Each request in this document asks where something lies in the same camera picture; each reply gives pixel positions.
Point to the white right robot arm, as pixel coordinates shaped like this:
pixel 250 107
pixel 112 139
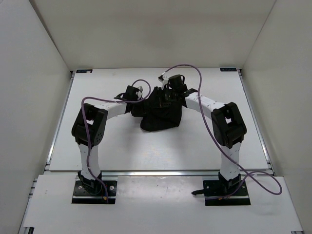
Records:
pixel 227 122

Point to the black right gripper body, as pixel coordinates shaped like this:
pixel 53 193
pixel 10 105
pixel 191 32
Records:
pixel 170 95

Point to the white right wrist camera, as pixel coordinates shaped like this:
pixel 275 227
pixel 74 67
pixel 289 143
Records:
pixel 163 79

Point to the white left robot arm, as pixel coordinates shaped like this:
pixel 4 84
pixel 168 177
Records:
pixel 89 126

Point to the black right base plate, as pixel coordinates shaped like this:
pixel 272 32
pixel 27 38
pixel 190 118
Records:
pixel 216 195

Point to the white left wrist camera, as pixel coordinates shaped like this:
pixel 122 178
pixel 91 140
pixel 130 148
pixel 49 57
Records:
pixel 139 91

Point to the left blue table label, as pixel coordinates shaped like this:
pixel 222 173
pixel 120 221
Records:
pixel 84 71

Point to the blue table label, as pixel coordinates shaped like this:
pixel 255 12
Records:
pixel 228 69
pixel 84 71

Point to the right blue table label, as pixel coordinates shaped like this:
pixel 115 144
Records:
pixel 228 69

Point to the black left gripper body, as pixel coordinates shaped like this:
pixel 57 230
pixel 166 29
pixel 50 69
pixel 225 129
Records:
pixel 138 109

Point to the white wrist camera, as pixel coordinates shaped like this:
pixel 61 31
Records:
pixel 139 91
pixel 163 79

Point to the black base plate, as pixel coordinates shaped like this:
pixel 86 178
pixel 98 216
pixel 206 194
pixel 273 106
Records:
pixel 82 194
pixel 216 195

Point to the aluminium table edge rail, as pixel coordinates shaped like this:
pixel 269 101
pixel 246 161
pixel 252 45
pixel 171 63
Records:
pixel 161 173

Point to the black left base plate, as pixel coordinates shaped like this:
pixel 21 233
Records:
pixel 82 194

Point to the black pleated skirt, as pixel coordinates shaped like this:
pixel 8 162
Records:
pixel 162 110

